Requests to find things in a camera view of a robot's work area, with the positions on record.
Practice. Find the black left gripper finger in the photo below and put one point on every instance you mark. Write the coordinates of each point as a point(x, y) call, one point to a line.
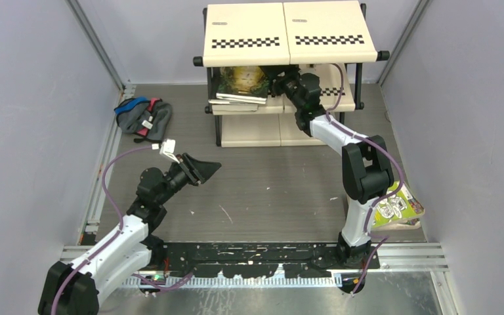
point(206, 170)
point(192, 162)

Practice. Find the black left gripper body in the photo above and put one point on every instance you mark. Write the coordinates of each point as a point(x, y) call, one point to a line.
point(179, 178)

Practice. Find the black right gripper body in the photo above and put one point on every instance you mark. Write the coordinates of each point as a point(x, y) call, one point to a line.
point(287, 85)

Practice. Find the green Alice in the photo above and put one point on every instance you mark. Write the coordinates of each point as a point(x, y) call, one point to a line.
point(243, 83)

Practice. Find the lime green cartoon book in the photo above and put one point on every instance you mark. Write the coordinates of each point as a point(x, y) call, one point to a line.
point(401, 211)

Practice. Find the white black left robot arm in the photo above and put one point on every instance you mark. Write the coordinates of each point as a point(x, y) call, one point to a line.
point(83, 284)

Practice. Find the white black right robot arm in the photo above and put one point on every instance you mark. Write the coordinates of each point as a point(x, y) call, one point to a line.
point(365, 163)

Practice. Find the cream three-tier shelf rack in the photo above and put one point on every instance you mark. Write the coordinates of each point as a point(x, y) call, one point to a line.
point(313, 54)

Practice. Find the grey blue red cloth bag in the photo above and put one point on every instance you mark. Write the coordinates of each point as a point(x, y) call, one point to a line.
point(145, 118)

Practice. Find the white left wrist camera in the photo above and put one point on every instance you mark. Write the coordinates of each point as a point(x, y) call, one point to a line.
point(167, 150)

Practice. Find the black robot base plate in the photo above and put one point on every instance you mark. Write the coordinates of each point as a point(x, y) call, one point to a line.
point(252, 260)

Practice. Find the aluminium frame rail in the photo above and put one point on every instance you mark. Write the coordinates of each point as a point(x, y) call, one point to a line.
point(96, 146)

